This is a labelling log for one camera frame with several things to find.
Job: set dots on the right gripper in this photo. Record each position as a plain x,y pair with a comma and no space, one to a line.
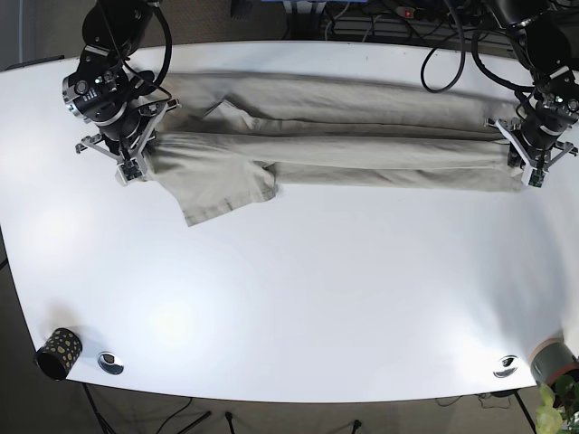
125,139

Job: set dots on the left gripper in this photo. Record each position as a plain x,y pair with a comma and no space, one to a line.
532,149

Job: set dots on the beige grey T-shirt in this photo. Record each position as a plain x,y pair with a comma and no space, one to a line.
235,138

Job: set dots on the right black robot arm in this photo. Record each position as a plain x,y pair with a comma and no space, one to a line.
125,105

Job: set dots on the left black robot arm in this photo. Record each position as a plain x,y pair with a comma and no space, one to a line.
546,108

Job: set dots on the grey plant pot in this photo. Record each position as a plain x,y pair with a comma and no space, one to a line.
551,360

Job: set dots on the black gold-dotted cup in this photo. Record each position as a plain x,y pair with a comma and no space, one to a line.
58,354

